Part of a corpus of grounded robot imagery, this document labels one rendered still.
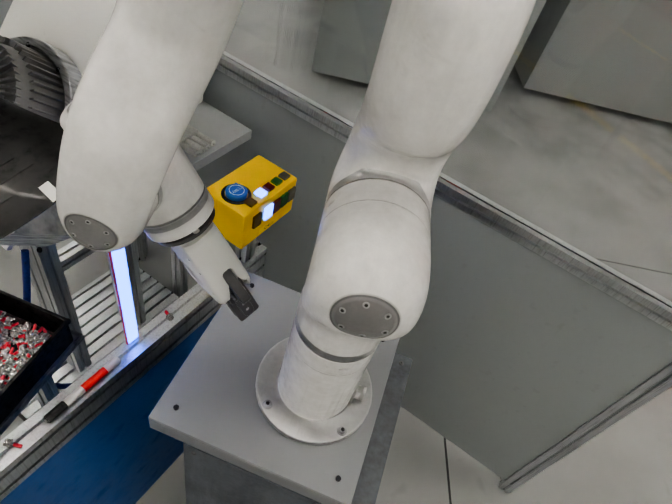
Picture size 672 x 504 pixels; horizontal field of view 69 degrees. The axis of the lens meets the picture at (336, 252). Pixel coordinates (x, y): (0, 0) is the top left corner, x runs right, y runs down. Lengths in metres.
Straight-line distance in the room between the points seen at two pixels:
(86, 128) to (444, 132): 0.28
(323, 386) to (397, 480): 1.20
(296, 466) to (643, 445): 1.88
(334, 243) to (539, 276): 0.88
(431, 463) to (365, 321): 1.51
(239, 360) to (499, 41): 0.62
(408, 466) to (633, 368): 0.86
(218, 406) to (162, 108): 0.50
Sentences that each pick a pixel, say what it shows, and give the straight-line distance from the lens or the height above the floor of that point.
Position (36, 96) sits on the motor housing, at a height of 1.13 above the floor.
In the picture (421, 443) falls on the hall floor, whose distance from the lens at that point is 1.95.
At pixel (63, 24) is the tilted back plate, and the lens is 1.19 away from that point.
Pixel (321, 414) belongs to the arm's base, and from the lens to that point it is 0.78.
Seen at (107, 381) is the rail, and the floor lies 0.86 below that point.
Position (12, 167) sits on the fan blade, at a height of 1.17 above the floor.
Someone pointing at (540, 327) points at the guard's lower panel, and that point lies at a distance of 1.38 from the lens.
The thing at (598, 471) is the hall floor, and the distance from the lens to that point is 2.27.
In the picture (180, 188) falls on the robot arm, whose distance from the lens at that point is 0.53.
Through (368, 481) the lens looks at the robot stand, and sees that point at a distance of 0.83.
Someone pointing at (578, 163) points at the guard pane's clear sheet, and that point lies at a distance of 1.13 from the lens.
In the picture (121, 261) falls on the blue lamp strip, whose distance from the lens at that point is 0.80.
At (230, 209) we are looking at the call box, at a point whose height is 1.07.
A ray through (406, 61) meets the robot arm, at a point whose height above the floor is 1.54.
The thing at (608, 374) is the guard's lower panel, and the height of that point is 0.75.
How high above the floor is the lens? 1.69
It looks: 46 degrees down
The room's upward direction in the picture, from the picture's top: 17 degrees clockwise
